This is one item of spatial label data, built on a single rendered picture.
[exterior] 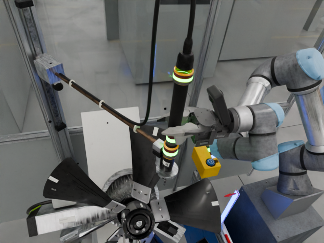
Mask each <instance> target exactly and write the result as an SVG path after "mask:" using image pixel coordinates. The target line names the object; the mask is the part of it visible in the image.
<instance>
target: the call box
mask: <svg viewBox="0 0 324 243"><path fill-rule="evenodd" d="M209 152H210V151H208V148H207V147H206V146H201V147H194V149H193V153H192V159H193V161H194V163H195V165H196V167H197V170H198V172H199V174H200V176H201V178H206V177H211V176H217V175H218V172H219V170H220V168H221V165H220V163H219V162H217V163H214V165H209V164H208V163H207V160H208V159H213V160H217V158H216V157H215V158H212V157H211V155H210V153H209Z"/></svg>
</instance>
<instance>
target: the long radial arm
mask: <svg viewBox="0 0 324 243"><path fill-rule="evenodd" d="M109 211H110V210H108V209H106V208H101V207H97V206H93V205H89V204H84V203H79V202H78V203H77V204H75V205H70V206H65V207H60V208H53V205H52V204H47V205H42V206H41V208H40V210H39V211H38V213H37V214H36V216H35V219H36V225H37V232H38V235H39V234H44V233H48V232H52V231H57V230H63V229H67V228H71V227H76V226H80V225H85V224H89V223H94V222H98V221H102V220H107V219H111V216H112V215H110V213H111V212H109Z"/></svg>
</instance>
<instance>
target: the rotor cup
mask: <svg viewBox="0 0 324 243"><path fill-rule="evenodd" d="M120 202H121V203H123V204H125V205H127V207H126V208H125V209H123V210H122V211H120V212H119V213H117V218H118V221H119V222H120V223H121V224H122V228H123V231H124V233H125V235H126V236H127V237H129V238H130V239H133V240H142V239H144V238H146V237H148V236H149V235H150V234H151V233H152V231H153V229H154V227H155V217H154V214H153V212H152V210H151V207H150V204H146V203H144V202H142V201H139V200H137V199H135V198H133V197H132V196H131V193H130V194H127V195H126V196H124V197H123V198H122V199H121V200H120ZM140 203H141V204H142V205H143V207H141V205H140ZM123 213H124V214H125V217H123ZM138 221H141V222H142V225H141V226H140V227H138V226H137V225H136V223H137V222H138Z"/></svg>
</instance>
